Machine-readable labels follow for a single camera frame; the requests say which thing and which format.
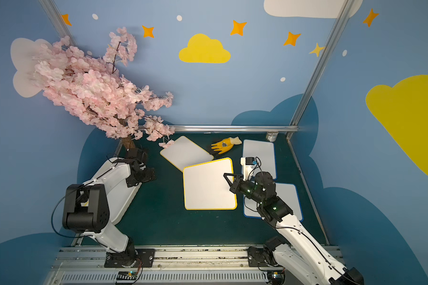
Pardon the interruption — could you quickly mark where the yellow-edged whiteboard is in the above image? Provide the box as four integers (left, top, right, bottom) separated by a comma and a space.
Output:
183, 158, 237, 210
160, 136, 214, 172

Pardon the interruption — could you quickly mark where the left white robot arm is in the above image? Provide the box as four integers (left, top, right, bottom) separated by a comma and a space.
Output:
62, 148, 156, 268

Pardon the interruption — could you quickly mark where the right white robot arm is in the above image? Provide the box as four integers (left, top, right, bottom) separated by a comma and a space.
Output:
224, 172, 365, 285

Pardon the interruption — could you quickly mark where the blue-edged whiteboard front right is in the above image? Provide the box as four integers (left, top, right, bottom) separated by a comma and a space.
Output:
243, 183, 304, 222

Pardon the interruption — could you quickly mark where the blue-edged whiteboard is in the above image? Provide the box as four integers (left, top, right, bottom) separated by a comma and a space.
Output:
243, 140, 277, 180
243, 183, 304, 222

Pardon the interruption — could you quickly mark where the white plastic storage box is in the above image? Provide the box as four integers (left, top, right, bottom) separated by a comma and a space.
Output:
85, 158, 141, 225

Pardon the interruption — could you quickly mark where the blue-edged whiteboard back right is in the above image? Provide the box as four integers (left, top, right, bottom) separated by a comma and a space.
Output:
243, 140, 277, 180

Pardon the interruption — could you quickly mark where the yellow-edged whiteboard back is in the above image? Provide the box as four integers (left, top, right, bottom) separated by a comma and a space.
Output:
160, 136, 214, 172

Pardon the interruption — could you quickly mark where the yellow black work glove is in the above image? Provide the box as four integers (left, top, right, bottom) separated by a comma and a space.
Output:
208, 137, 243, 156

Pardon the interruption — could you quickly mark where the horizontal aluminium back bar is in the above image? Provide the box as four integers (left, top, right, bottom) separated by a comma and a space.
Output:
171, 125, 298, 133

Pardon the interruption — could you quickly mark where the right green circuit board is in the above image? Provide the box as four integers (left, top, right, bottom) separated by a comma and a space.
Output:
266, 271, 285, 285

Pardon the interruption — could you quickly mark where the green circuit board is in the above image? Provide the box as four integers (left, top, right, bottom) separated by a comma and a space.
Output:
266, 271, 285, 285
115, 271, 138, 285

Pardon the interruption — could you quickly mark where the pink cherry blossom tree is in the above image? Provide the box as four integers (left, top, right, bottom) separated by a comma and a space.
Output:
34, 27, 175, 148

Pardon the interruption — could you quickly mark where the left green circuit board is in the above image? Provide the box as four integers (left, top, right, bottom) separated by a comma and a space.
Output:
115, 271, 138, 285

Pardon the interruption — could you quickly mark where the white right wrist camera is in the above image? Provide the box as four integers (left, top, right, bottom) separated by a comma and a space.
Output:
240, 157, 258, 181

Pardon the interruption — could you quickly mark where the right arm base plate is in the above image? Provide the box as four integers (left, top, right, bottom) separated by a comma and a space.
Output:
247, 247, 281, 268

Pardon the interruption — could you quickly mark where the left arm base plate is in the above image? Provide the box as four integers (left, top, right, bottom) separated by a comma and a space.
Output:
104, 248, 155, 268

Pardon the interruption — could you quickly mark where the aluminium front rail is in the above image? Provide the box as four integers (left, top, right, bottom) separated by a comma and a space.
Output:
42, 245, 354, 285

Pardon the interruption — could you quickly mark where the left aluminium frame post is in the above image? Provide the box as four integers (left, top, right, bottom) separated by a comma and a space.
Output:
39, 0, 77, 46

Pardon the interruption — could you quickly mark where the aluminium frame post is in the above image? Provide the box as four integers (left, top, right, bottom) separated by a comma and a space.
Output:
286, 0, 355, 145
39, 0, 77, 46

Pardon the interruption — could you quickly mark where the right aluminium frame post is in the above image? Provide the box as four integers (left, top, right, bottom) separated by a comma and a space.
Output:
286, 0, 355, 145

